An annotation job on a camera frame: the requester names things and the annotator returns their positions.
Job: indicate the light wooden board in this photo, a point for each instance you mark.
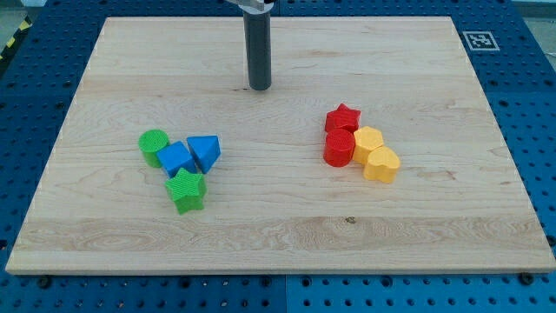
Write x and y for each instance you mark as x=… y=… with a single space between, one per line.
x=273 y=205

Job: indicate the red cylinder block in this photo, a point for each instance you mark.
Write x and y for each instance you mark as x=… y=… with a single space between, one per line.
x=339 y=147

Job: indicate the blue triangle block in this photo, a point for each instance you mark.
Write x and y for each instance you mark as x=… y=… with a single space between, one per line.
x=205 y=150

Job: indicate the red star block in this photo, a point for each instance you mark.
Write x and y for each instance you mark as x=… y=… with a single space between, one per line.
x=343 y=118

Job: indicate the yellow hexagon block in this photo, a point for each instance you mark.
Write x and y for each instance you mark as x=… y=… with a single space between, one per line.
x=367 y=139

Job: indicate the green star block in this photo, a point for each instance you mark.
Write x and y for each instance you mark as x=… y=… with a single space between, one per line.
x=187 y=191

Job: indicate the blue cube block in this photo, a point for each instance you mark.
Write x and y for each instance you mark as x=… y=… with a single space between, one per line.
x=175 y=157

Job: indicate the yellow heart block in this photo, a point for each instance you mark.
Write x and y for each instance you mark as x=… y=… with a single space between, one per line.
x=382 y=165

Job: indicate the green cylinder block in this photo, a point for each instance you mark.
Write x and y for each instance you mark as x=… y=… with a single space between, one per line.
x=150 y=143

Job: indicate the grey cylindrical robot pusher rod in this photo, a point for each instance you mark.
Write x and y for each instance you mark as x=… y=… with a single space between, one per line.
x=258 y=50

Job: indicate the white fiducial marker tag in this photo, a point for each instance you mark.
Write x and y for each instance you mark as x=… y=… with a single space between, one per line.
x=480 y=40

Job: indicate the yellow black hazard tape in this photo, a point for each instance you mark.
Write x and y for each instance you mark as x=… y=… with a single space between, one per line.
x=16 y=39

